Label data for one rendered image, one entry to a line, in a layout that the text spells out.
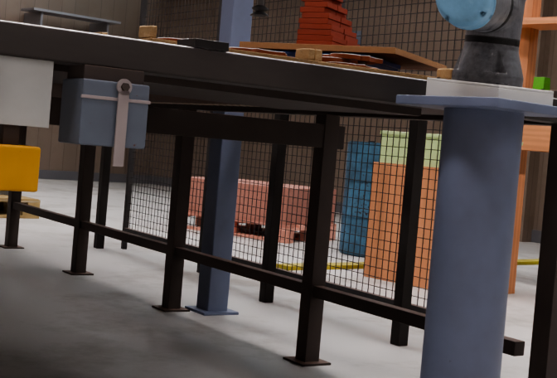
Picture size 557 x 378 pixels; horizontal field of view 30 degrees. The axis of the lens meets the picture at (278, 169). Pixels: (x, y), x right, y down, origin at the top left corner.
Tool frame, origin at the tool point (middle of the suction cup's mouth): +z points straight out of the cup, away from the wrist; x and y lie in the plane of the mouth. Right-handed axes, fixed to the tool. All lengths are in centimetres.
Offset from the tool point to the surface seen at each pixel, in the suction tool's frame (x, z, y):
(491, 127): 51, 21, -21
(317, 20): -54, -11, -74
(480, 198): 50, 36, -20
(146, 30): -0.6, 7.5, 30.7
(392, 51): -15, 0, -66
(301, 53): 6.9, 7.6, -7.5
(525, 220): -367, 82, -703
